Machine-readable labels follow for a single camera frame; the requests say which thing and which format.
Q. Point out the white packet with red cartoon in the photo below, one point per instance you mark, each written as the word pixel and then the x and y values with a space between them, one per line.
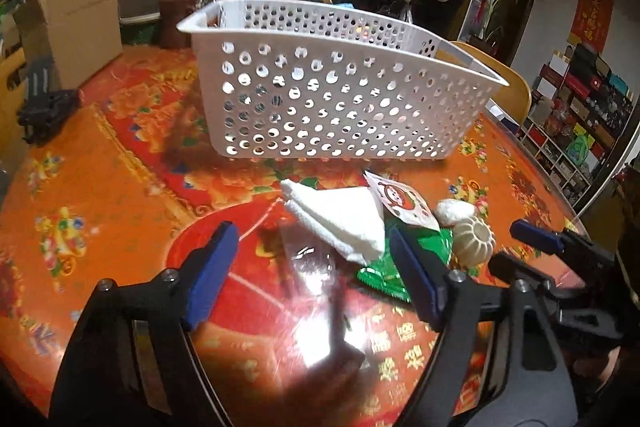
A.
pixel 400 202

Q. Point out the green snack packet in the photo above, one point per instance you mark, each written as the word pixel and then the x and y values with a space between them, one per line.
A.
pixel 372 276

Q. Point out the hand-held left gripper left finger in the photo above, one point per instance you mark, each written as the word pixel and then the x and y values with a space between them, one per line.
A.
pixel 212 274

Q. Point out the brown jar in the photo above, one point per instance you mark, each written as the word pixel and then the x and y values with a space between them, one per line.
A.
pixel 175 22

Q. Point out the white cloth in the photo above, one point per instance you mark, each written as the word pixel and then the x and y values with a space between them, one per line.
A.
pixel 340 217

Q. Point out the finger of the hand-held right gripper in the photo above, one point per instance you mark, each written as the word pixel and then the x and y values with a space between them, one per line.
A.
pixel 532 234
pixel 505 264

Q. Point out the open brown cardboard box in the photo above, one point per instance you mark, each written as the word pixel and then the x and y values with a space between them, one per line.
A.
pixel 85 27

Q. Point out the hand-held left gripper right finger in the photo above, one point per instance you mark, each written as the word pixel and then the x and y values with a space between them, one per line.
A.
pixel 415 279

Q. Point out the white perforated plastic basket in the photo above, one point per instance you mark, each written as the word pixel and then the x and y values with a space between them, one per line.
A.
pixel 325 107

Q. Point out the red wall poster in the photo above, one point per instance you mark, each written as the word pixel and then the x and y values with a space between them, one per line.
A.
pixel 592 14

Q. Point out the blue packet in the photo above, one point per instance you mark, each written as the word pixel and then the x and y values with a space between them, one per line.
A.
pixel 346 6

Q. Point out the clear plastic wrapper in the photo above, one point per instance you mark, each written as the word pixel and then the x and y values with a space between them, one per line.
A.
pixel 307 259

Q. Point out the light wooden chair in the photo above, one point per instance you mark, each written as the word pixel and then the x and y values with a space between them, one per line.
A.
pixel 515 99
pixel 12 117

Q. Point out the shelf with boxes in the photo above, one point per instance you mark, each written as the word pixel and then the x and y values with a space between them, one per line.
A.
pixel 585 107

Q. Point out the orange red floral tablecloth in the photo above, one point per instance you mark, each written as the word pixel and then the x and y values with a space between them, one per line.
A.
pixel 125 187

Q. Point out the cream ribbed round sponge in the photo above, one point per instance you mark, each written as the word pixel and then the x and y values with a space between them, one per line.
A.
pixel 472 242

